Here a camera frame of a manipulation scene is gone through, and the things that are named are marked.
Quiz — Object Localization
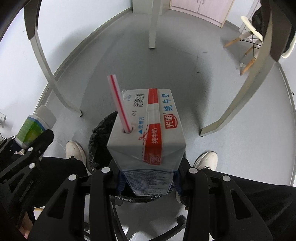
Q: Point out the black trash bin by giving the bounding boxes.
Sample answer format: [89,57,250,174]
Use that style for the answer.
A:
[87,111,188,203]

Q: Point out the white left shoe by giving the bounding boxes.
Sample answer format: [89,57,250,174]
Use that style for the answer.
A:
[65,141,86,162]

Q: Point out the round wooden table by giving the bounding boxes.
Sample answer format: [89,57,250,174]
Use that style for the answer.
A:
[23,1,282,137]

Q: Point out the red striped straw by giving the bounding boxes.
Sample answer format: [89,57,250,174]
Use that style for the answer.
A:
[107,74,132,133]

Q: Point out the wall socket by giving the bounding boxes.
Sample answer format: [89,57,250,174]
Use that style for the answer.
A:
[0,113,6,128]

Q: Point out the person's left hand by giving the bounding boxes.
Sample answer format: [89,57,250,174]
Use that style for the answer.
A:
[18,212,36,239]

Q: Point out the white right shoe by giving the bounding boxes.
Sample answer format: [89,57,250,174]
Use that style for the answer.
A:
[193,151,218,171]

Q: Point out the black office chair base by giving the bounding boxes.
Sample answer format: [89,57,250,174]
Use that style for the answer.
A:
[116,192,187,240]

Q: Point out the white chair wooden legs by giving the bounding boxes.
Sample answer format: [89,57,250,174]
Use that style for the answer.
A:
[224,16,263,75]

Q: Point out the white milk carton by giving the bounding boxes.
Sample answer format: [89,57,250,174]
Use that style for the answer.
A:
[107,88,186,196]

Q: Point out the black backpack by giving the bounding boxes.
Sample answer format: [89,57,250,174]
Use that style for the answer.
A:
[251,1,295,54]

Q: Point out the white shoe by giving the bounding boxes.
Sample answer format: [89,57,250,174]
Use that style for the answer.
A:
[193,151,218,171]
[65,141,86,162]

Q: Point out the white green pill bottle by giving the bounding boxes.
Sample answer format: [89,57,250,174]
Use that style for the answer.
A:
[16,105,56,149]

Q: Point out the tall grey cabinet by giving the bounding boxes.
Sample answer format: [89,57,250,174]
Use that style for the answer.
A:
[132,0,171,16]

